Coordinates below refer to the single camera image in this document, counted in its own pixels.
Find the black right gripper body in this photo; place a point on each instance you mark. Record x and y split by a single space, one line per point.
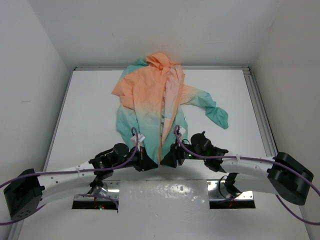
182 153

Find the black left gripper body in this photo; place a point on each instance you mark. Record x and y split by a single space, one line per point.
137 160

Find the orange and teal gradient jacket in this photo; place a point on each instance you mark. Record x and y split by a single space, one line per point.
151 94

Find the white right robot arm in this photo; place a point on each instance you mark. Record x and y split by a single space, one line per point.
280 175

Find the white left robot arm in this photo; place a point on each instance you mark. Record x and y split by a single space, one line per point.
30 191

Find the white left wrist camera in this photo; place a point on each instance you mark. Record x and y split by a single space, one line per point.
138 141

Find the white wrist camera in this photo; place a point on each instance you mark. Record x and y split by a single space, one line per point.
181 132
138 141

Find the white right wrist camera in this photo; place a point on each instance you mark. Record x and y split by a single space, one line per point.
181 132

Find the shiny metal base plate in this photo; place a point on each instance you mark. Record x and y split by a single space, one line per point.
211 190

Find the aluminium frame rail back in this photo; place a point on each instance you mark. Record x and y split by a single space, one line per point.
185 67

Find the aluminium frame rail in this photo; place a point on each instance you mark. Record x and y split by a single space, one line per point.
264 127
185 67

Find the aluminium frame rail right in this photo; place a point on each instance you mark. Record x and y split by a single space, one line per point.
264 127

